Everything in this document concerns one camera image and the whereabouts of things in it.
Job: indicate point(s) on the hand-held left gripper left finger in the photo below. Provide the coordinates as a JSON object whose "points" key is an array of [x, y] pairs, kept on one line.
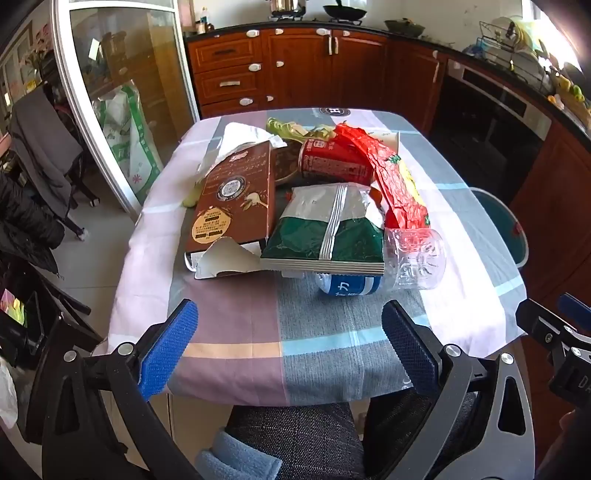
{"points": [[168, 350]]}

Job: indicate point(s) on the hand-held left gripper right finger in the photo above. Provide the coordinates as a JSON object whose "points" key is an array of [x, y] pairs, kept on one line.
{"points": [[411, 350]]}

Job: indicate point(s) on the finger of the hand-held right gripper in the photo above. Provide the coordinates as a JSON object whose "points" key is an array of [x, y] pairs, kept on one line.
{"points": [[575, 307], [545, 327]]}

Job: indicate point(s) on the clear plastic bottle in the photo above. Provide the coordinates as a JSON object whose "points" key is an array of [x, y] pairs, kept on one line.
{"points": [[415, 258]]}

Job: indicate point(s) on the teal trash bin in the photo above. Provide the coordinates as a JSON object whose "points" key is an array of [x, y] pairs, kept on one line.
{"points": [[503, 226]]}

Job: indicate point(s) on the green silver snack bag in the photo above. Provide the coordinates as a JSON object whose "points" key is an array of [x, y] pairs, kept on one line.
{"points": [[323, 240]]}

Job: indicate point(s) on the brown cardboard box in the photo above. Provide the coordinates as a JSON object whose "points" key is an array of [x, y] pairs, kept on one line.
{"points": [[235, 203]]}

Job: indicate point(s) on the red plastic wrapper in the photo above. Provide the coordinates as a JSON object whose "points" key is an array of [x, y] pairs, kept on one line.
{"points": [[392, 180]]}

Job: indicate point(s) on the red soda can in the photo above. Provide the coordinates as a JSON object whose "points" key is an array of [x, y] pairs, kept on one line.
{"points": [[332, 161]]}

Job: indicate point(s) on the white leaf-print paper cup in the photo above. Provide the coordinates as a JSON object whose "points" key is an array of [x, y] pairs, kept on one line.
{"points": [[385, 138]]}

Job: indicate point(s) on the white tissue paper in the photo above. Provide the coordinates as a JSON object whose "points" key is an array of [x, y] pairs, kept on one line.
{"points": [[240, 136]]}

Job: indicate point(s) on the green corn husks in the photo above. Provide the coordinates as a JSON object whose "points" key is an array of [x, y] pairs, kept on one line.
{"points": [[286, 129]]}

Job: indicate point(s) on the plaid tablecloth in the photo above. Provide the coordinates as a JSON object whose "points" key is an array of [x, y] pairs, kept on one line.
{"points": [[240, 323]]}

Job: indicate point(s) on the blue cloth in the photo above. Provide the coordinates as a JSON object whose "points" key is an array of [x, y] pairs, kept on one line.
{"points": [[231, 457]]}

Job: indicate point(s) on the grey mesh chair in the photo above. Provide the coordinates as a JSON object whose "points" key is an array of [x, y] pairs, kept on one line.
{"points": [[300, 438]]}

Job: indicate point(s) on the small green peel piece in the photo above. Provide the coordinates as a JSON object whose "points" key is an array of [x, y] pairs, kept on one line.
{"points": [[191, 198]]}

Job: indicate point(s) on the white plastic bag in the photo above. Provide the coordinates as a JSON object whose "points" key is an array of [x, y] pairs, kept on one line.
{"points": [[7, 397]]}

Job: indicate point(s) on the black office chair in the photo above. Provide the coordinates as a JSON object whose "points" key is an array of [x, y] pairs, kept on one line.
{"points": [[78, 184]]}

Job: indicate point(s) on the black jacket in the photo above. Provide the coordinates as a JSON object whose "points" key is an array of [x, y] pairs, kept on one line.
{"points": [[23, 221]]}

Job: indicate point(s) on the black built-in oven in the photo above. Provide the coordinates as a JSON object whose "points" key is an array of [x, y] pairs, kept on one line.
{"points": [[485, 134]]}

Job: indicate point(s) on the wicker fruit basket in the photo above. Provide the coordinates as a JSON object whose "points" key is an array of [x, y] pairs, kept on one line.
{"points": [[572, 99]]}

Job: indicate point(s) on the green white sack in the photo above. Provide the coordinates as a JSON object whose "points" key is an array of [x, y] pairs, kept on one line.
{"points": [[134, 138]]}

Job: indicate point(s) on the grey jacket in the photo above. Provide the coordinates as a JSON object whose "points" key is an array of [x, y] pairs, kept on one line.
{"points": [[41, 143]]}

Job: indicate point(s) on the brown wooden kitchen cabinets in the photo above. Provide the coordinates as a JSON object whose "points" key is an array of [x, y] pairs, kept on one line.
{"points": [[360, 69]]}

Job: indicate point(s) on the glass sliding door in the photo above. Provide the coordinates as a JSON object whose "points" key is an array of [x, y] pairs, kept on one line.
{"points": [[120, 60]]}

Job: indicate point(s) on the dark lidded pan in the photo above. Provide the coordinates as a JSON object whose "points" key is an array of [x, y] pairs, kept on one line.
{"points": [[404, 27]]}

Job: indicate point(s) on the small condiment bottle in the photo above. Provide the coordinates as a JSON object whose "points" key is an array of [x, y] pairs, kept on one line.
{"points": [[202, 23]]}

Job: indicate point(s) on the black wok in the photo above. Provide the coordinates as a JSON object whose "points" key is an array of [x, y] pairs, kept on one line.
{"points": [[344, 11]]}

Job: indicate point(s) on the steel cooking pot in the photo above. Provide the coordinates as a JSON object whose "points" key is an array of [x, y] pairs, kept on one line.
{"points": [[288, 5]]}

